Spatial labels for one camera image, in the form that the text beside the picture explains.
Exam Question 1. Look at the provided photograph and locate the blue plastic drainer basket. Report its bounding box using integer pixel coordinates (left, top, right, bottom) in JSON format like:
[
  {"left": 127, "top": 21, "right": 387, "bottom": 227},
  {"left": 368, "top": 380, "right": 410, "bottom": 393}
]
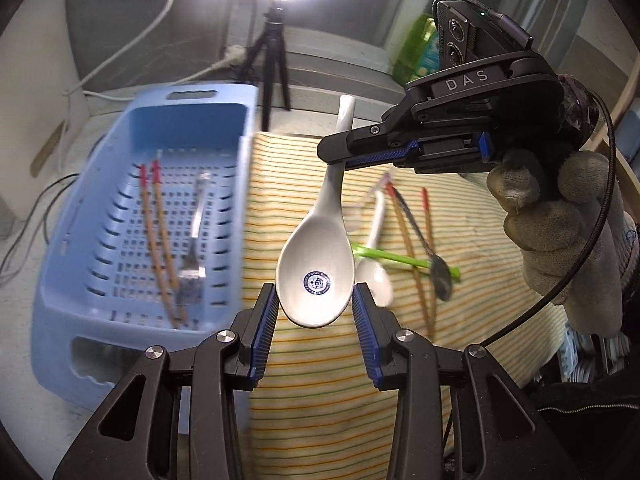
[{"left": 31, "top": 84, "right": 258, "bottom": 410}]

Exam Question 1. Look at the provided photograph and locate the white cutting board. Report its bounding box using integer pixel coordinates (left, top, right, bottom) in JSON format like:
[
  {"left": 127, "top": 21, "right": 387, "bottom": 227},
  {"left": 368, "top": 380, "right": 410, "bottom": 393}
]
[{"left": 1, "top": 0, "right": 89, "bottom": 220}]

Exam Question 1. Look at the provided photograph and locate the black cable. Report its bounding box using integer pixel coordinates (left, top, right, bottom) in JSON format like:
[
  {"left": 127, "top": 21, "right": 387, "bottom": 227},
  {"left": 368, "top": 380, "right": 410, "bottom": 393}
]
[{"left": 0, "top": 171, "right": 82, "bottom": 286}]

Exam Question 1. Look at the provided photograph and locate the metal spoon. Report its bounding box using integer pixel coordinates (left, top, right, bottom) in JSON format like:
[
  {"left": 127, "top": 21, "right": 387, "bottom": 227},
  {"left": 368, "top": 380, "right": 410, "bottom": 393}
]
[{"left": 387, "top": 184, "right": 452, "bottom": 301}]

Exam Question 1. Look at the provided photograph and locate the white power cable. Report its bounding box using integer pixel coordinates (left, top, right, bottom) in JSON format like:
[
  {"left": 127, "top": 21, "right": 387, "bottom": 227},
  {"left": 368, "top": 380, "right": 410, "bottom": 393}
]
[{"left": 62, "top": 0, "right": 249, "bottom": 104}]

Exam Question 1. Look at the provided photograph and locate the green plastic spoon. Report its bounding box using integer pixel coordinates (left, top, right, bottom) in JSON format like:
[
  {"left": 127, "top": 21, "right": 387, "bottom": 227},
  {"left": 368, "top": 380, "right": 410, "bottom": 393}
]
[{"left": 350, "top": 242, "right": 435, "bottom": 269}]

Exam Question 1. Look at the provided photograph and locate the white ceramic spoon blue emblem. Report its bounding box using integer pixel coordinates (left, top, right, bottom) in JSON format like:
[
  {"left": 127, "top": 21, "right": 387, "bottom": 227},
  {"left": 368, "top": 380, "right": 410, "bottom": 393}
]
[{"left": 274, "top": 94, "right": 357, "bottom": 328}]

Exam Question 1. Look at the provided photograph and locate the black tripod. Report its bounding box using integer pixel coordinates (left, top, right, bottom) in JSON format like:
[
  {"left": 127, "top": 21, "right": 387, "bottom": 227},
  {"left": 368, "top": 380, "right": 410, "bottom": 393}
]
[{"left": 236, "top": 3, "right": 292, "bottom": 131}]

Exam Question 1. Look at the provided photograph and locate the metal fork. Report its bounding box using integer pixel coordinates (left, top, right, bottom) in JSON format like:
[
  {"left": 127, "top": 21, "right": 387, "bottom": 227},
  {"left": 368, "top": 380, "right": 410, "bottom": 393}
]
[{"left": 176, "top": 171, "right": 212, "bottom": 308}]

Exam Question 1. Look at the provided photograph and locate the striped yellow green cloth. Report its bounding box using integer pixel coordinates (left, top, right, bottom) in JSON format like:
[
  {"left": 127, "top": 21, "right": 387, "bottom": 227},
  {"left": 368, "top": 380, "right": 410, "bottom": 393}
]
[{"left": 242, "top": 133, "right": 537, "bottom": 479}]

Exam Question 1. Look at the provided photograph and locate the green dish soap bottle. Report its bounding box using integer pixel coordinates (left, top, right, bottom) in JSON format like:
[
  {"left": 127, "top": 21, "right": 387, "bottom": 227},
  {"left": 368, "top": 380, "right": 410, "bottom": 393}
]
[{"left": 392, "top": 13, "right": 440, "bottom": 86}]

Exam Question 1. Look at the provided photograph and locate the gloved right hand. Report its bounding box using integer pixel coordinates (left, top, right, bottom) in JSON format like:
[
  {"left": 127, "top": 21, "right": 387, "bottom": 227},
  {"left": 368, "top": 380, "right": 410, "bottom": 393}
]
[{"left": 487, "top": 151, "right": 639, "bottom": 338}]

